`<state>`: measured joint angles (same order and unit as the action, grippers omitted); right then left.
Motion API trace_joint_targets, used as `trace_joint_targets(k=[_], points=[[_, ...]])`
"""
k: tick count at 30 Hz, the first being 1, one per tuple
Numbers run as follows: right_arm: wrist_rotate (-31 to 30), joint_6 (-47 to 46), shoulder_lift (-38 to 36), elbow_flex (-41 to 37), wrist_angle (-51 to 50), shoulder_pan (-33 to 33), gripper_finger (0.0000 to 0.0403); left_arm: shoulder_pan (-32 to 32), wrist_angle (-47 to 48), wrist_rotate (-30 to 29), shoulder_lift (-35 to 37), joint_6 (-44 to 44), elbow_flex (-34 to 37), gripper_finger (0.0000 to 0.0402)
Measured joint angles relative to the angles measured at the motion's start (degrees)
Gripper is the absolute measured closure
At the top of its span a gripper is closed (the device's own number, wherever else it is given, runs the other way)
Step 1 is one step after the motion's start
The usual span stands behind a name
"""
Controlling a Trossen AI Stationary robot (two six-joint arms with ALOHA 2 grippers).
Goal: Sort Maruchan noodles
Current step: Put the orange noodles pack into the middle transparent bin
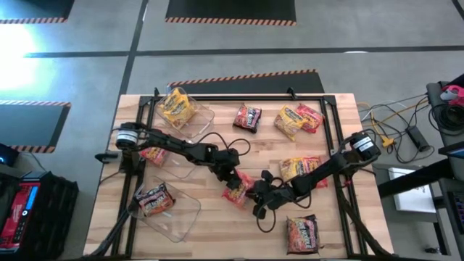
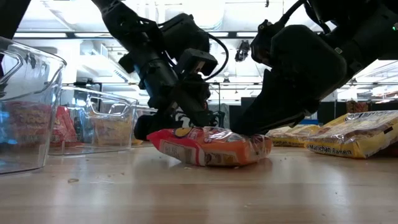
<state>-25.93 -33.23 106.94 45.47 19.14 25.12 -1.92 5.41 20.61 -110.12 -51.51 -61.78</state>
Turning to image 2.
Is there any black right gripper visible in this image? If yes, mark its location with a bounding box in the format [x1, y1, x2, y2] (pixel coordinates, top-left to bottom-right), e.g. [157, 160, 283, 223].
[231, 24, 348, 137]

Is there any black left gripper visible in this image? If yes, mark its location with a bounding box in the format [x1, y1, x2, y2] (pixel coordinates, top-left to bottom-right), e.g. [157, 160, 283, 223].
[133, 57, 219, 141]

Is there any black background cabinet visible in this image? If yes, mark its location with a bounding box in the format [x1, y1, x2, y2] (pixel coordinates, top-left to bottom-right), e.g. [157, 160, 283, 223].
[228, 96, 261, 125]

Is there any clear plastic bin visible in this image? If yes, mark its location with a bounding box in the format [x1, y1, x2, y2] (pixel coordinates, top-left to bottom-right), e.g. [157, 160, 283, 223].
[49, 86, 139, 156]
[0, 36, 68, 175]
[132, 105, 158, 147]

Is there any black ceiling mounted device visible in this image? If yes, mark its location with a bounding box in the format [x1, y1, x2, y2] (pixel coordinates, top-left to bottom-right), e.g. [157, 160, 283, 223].
[234, 39, 251, 62]

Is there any orange black patterned object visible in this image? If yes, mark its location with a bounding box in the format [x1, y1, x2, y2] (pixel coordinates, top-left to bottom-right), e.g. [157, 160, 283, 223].
[346, 100, 371, 113]

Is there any dark background cabinet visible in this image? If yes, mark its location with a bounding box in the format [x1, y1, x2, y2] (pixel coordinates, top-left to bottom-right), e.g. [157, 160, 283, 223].
[369, 101, 398, 113]

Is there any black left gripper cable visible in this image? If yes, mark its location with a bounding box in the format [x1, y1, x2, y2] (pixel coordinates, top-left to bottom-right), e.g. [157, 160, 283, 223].
[203, 32, 230, 82]

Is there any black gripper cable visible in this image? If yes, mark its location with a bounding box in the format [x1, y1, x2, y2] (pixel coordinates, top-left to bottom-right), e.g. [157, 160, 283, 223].
[203, 32, 230, 82]
[277, 0, 309, 29]

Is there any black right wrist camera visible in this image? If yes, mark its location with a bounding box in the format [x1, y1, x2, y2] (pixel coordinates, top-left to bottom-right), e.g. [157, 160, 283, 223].
[250, 18, 282, 67]

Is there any white ceiling air duct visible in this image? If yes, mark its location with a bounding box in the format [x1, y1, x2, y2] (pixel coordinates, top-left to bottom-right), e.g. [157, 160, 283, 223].
[183, 0, 225, 29]

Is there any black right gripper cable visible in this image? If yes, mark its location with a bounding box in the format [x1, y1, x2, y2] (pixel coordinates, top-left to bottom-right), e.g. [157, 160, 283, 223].
[277, 0, 309, 29]

